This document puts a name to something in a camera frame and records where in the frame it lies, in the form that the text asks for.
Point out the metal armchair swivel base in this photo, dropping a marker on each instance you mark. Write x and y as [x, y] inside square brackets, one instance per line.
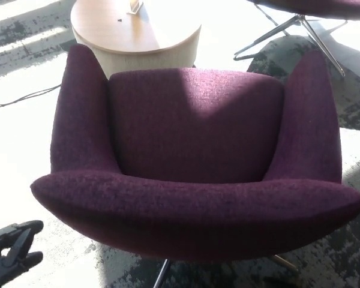
[162, 274]

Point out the purple fabric chair seat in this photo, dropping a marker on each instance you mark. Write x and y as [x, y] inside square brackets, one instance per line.
[318, 6]

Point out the chrome spider chair base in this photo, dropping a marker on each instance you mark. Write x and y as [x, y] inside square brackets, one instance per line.
[303, 21]

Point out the round wooden side table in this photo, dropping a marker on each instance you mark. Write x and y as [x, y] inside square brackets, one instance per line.
[123, 30]

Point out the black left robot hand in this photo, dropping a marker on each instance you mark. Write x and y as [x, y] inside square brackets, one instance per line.
[18, 244]

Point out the small clear card holder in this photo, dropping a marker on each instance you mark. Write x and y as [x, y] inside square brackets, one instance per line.
[134, 8]

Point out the purple fabric swivel armchair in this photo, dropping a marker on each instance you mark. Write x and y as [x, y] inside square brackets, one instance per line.
[198, 216]

